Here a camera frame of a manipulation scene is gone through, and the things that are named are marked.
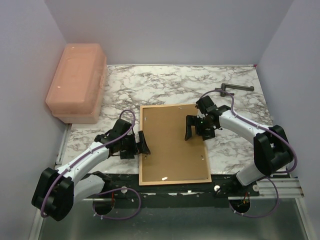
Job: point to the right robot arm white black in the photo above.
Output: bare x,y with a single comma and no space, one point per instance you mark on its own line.
271,149

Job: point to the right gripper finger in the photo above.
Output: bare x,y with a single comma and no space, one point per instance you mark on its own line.
208,134
190,121

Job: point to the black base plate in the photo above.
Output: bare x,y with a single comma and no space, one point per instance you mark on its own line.
184,195

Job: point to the brown wooden picture frame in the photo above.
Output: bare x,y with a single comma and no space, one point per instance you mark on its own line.
140,150

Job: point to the pink plastic storage box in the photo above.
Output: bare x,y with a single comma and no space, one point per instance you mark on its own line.
76,92

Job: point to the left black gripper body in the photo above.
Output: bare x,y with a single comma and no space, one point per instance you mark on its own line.
128,147

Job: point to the aluminium rail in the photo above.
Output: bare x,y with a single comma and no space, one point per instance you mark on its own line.
288,188

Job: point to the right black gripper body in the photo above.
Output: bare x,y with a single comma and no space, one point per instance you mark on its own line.
202,123

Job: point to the brown frame backing board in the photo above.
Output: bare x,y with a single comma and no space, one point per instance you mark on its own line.
170,145

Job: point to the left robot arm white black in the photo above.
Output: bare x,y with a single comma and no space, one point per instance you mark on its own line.
59,189

